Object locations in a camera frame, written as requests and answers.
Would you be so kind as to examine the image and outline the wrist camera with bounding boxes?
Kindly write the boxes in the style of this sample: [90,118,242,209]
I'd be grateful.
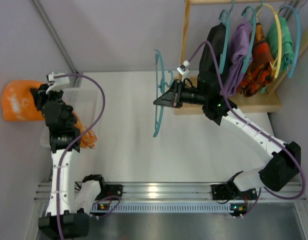
[46,71,70,94]
[176,60,190,81]

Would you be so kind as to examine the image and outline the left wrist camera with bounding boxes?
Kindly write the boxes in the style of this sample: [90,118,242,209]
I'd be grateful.
[46,71,70,94]

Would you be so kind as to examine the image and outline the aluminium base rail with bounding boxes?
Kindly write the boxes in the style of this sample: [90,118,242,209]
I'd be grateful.
[34,181,302,202]

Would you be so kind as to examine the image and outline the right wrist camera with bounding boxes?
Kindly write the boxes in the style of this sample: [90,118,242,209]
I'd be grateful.
[176,60,190,81]

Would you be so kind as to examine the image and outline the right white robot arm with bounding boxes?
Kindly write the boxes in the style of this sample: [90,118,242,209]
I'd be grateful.
[153,74,304,197]

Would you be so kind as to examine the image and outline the green trousers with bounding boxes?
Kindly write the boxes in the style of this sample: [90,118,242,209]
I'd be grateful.
[259,16,295,94]

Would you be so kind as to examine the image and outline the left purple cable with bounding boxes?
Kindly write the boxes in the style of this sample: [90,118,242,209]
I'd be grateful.
[55,72,122,240]

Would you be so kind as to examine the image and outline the white plastic basket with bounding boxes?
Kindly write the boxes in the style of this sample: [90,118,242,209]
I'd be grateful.
[39,87,102,149]

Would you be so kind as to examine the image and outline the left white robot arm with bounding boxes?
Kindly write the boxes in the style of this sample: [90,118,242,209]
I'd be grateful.
[30,84,104,240]

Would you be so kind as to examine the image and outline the black trousers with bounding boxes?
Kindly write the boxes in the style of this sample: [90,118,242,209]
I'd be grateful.
[197,22,230,83]

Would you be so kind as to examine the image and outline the orange red patterned trousers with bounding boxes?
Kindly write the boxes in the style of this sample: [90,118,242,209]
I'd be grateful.
[236,22,275,98]

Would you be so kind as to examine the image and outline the teal hanger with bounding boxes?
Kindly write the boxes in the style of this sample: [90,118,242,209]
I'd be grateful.
[241,0,264,74]
[153,49,174,138]
[218,0,235,74]

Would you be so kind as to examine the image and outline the purple cable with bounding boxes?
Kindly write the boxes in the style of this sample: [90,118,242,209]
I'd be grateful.
[55,72,122,240]
[186,41,307,218]

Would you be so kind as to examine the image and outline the purple trousers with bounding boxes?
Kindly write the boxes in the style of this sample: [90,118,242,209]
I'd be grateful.
[223,18,252,97]

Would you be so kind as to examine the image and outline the wooden clothes rack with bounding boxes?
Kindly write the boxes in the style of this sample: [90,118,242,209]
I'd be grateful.
[180,0,308,113]

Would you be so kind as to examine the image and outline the grey slotted cable duct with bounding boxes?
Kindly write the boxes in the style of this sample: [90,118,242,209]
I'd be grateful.
[90,202,243,214]

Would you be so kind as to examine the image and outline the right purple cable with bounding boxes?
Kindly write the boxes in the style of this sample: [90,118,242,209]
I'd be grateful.
[186,41,307,218]

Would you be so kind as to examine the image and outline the yellow hanger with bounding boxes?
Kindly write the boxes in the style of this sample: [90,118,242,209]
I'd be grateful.
[256,0,283,79]

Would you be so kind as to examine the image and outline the blue hanger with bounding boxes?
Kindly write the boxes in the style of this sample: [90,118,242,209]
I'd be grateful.
[278,5,301,78]

